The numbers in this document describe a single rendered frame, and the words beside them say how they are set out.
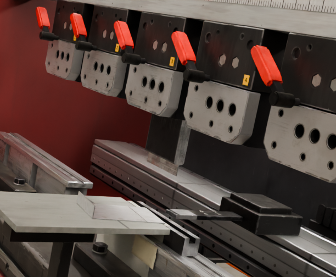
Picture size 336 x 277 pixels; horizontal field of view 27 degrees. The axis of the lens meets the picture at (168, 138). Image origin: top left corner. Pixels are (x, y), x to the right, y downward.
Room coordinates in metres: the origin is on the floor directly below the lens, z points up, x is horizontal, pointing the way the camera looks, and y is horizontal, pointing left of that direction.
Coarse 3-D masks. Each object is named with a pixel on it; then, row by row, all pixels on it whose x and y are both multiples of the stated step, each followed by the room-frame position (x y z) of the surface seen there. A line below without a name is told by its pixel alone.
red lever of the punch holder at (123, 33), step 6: (114, 24) 1.23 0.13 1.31; (120, 24) 1.22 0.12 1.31; (126, 24) 1.23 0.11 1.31; (120, 30) 1.22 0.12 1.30; (126, 30) 1.22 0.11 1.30; (120, 36) 1.21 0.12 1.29; (126, 36) 1.21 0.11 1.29; (120, 42) 1.20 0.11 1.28; (126, 42) 1.20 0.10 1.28; (132, 42) 1.21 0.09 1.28; (126, 48) 1.19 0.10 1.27; (132, 48) 1.20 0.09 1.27; (126, 54) 1.17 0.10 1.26; (132, 54) 1.18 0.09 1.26; (126, 60) 1.17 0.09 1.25; (132, 60) 1.18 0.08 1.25; (138, 60) 1.18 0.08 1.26; (144, 60) 1.19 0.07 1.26
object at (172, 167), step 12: (156, 120) 1.20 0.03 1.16; (168, 120) 1.17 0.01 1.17; (180, 120) 1.14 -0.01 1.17; (156, 132) 1.19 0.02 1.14; (168, 132) 1.16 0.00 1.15; (180, 132) 1.13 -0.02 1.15; (156, 144) 1.19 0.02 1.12; (168, 144) 1.16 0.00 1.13; (180, 144) 1.13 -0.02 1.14; (156, 156) 1.20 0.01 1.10; (168, 156) 1.15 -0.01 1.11; (180, 156) 1.14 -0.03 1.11; (168, 168) 1.16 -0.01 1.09
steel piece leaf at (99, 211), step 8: (80, 192) 1.13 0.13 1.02; (80, 200) 1.12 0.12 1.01; (88, 200) 1.09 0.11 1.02; (88, 208) 1.08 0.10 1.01; (96, 208) 1.12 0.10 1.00; (104, 208) 1.13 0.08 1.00; (112, 208) 1.14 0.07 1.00; (120, 208) 1.15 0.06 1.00; (128, 208) 1.17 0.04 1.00; (96, 216) 1.08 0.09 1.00; (104, 216) 1.09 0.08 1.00; (112, 216) 1.10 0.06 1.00; (120, 216) 1.11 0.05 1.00; (128, 216) 1.12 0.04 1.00; (136, 216) 1.13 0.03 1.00
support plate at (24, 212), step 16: (0, 192) 1.11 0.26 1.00; (16, 192) 1.13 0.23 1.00; (0, 208) 1.02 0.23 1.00; (16, 208) 1.04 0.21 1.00; (32, 208) 1.06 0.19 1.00; (48, 208) 1.07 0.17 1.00; (64, 208) 1.09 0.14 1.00; (80, 208) 1.11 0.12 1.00; (16, 224) 0.96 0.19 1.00; (32, 224) 0.97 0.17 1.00; (48, 224) 0.99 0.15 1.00; (64, 224) 1.00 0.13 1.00; (80, 224) 1.02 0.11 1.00; (96, 224) 1.04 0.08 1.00; (112, 224) 1.06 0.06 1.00; (128, 224) 1.07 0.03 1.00; (144, 224) 1.09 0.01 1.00; (160, 224) 1.11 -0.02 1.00
